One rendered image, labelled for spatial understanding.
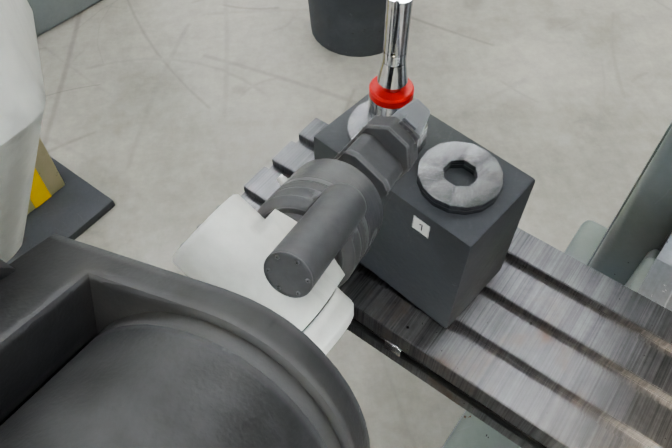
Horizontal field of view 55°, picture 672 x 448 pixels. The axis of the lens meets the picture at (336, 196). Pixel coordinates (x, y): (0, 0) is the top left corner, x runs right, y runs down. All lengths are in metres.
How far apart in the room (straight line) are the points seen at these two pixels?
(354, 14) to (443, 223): 1.84
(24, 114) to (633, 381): 0.78
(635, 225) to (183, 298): 1.07
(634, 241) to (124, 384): 1.13
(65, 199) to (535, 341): 1.71
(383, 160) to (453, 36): 2.19
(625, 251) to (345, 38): 1.56
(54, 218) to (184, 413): 2.07
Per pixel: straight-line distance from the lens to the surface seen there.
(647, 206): 1.17
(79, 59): 2.77
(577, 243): 1.90
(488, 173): 0.70
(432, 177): 0.69
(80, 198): 2.24
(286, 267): 0.40
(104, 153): 2.38
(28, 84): 0.19
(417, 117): 0.62
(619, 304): 0.90
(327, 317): 0.44
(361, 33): 2.51
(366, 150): 0.55
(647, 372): 0.87
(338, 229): 0.43
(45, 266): 0.20
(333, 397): 0.18
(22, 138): 0.19
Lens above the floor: 1.69
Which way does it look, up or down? 53 degrees down
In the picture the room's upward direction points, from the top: straight up
